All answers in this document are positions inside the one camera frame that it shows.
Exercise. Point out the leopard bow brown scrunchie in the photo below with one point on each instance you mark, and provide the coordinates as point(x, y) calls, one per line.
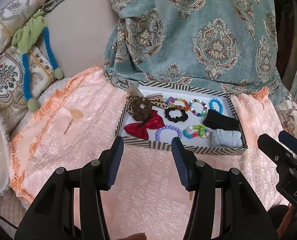
point(141, 106)

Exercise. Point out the beige striped bolster pillow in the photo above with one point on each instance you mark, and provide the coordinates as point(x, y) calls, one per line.
point(13, 16)

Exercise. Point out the black scrunchie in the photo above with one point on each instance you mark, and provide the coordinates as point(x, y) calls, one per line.
point(176, 114)

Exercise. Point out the light blue fluffy headband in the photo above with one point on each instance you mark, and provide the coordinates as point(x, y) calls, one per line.
point(223, 138)

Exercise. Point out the black headband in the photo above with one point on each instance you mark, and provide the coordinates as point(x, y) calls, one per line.
point(215, 120)

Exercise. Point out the pink quilted bedspread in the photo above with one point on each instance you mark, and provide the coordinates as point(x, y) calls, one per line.
point(78, 122)

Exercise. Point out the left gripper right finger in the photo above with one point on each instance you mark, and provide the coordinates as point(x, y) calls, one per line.
point(243, 216)

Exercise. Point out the teal damask blanket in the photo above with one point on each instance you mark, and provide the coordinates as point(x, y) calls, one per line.
point(228, 45)

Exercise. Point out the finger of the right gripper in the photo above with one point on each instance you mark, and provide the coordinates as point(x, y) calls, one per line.
point(276, 152)
point(288, 140)

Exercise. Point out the person's right hand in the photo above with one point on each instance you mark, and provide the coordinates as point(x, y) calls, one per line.
point(137, 236)

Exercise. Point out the red satin bow clip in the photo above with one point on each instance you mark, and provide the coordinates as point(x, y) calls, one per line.
point(139, 130)

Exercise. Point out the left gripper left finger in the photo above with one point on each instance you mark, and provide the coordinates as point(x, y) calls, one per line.
point(69, 204)

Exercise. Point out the blue green plush toy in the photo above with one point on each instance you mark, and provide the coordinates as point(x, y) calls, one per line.
point(25, 39)

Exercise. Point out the floral embroidered cushion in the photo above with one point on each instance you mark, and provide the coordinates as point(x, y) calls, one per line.
point(13, 105)

